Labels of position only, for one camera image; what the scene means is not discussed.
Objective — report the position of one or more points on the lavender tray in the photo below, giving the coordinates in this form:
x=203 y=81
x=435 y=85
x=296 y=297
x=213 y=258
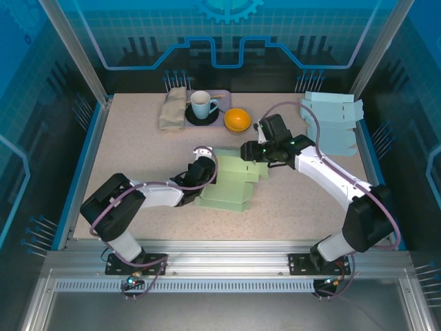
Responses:
x=225 y=98

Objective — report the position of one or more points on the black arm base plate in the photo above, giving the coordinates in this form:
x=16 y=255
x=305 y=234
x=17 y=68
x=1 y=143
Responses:
x=299 y=263
x=155 y=263

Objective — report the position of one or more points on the light blue mug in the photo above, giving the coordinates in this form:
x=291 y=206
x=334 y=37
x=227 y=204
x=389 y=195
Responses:
x=201 y=107

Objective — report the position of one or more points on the aluminium frame rail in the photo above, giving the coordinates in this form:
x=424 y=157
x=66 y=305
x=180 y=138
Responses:
x=227 y=255

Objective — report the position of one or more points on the folded beige cloth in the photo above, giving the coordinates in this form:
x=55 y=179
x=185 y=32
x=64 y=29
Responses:
x=171 y=110

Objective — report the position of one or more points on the aluminium frame post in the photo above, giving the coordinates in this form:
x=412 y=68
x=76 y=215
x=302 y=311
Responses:
x=76 y=51
x=379 y=51

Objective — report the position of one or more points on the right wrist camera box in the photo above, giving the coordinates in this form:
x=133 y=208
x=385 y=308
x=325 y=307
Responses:
x=261 y=135

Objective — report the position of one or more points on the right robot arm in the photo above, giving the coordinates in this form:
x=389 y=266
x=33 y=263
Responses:
x=327 y=176

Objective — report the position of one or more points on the blue table edge strip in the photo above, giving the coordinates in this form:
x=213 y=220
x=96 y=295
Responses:
x=77 y=179
x=379 y=172

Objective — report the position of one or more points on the green paper box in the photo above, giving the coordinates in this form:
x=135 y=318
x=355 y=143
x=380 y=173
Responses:
x=231 y=186

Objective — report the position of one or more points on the black saucer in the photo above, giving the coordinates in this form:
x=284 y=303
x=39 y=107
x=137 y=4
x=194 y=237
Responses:
x=193 y=120

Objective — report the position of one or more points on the orange patterned bowl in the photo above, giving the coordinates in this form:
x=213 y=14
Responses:
x=237 y=119

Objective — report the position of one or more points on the light blue paper box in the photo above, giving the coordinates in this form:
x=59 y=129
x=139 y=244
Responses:
x=337 y=138

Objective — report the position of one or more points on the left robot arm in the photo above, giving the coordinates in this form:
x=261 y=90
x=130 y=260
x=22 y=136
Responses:
x=158 y=197

